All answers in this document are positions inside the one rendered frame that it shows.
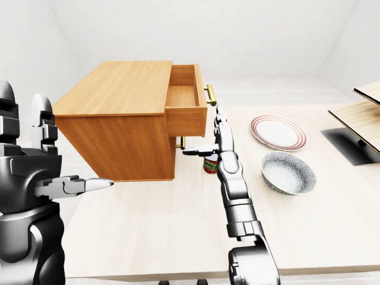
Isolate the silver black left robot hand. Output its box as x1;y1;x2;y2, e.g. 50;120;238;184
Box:
0;77;115;224

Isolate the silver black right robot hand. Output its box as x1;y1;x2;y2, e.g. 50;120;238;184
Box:
182;103;245;183

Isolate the open wooden drawer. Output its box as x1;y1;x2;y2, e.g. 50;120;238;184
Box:
164;63;208;138

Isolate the wooden cabinet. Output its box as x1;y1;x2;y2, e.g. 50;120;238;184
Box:
50;61;178;182

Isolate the red green tomato sauce tin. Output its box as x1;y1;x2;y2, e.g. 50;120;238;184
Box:
203;154;220;175

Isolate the white plate with red rings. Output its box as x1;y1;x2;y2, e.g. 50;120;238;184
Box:
249;115;308;152

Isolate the grey patterned bowl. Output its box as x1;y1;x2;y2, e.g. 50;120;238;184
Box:
261;151;317;197

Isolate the wooden tiered shelf black base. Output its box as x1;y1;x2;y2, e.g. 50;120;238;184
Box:
319;79;380;167

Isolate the long brass drawer handle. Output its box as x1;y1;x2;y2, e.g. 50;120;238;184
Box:
204;84;218;106

